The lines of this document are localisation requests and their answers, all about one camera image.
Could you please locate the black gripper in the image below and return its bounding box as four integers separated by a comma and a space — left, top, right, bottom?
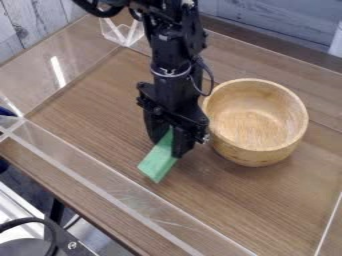
138, 64, 208, 158

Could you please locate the green wooden block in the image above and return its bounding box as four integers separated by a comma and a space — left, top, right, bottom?
138, 130, 178, 183

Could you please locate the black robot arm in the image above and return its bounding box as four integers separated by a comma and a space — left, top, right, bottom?
72, 0, 212, 158

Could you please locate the brown wooden bowl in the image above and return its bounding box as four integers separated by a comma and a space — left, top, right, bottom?
203, 78, 309, 167

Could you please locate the black table leg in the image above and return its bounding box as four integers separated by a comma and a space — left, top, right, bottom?
50, 199, 66, 224

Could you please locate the clear acrylic corner bracket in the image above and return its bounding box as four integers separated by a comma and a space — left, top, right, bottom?
99, 18, 144, 47

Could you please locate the clear acrylic front wall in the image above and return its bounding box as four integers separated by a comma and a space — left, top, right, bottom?
0, 118, 255, 256

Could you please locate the metal bracket with screw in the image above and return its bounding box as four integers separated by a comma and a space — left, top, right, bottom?
56, 231, 98, 256

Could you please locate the black cable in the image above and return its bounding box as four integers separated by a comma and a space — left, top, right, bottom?
0, 217, 59, 256

